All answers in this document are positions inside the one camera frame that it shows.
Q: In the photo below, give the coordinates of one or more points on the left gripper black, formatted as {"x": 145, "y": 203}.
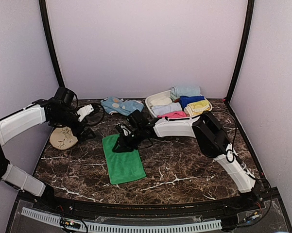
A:
{"x": 82, "y": 137}

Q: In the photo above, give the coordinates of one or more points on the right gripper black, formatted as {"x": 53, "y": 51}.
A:
{"x": 124, "y": 146}

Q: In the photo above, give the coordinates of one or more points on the green towel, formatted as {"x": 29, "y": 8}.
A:
{"x": 122, "y": 167}

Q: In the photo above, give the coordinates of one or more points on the yellow-green crocodile towel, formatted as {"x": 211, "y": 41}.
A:
{"x": 197, "y": 108}

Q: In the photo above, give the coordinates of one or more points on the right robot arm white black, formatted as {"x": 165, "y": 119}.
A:
{"x": 210, "y": 134}

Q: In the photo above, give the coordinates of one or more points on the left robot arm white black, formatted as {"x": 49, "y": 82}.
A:
{"x": 55, "y": 111}

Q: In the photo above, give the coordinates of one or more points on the beige embroidered round cloth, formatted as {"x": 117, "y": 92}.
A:
{"x": 63, "y": 138}

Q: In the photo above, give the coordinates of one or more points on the light blue patterned towel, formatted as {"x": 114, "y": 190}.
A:
{"x": 114, "y": 105}

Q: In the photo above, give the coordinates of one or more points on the lavender rolled towel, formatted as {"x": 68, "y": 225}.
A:
{"x": 163, "y": 109}

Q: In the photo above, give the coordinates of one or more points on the pink rolled towel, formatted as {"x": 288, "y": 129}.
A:
{"x": 174, "y": 114}

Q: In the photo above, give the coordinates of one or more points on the cream rolled towel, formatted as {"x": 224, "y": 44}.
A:
{"x": 164, "y": 100}

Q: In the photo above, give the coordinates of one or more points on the white plastic basin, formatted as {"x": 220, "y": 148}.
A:
{"x": 168, "y": 94}

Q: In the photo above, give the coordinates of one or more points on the dark blue rolled towel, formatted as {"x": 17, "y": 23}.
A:
{"x": 185, "y": 100}

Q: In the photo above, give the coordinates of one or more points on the pale blue rolled towel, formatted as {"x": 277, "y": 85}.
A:
{"x": 189, "y": 91}

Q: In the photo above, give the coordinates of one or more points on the small circuit board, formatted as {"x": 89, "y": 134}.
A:
{"x": 69, "y": 223}

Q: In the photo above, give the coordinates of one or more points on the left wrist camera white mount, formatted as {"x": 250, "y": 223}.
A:
{"x": 84, "y": 111}

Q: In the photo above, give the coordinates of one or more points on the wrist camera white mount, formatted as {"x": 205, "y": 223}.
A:
{"x": 123, "y": 129}
{"x": 84, "y": 111}

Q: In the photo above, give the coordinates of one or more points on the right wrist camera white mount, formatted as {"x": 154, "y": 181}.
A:
{"x": 123, "y": 129}

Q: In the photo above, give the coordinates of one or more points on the black front rail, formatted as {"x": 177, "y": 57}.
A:
{"x": 223, "y": 208}

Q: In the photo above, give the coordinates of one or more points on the white slotted cable duct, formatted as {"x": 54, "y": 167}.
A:
{"x": 125, "y": 225}

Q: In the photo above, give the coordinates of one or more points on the left black frame post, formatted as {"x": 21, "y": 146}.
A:
{"x": 50, "y": 42}

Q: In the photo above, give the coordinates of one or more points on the black frame post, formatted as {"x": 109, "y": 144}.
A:
{"x": 242, "y": 49}
{"x": 50, "y": 42}

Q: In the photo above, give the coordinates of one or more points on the right black frame post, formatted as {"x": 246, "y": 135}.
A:
{"x": 242, "y": 49}

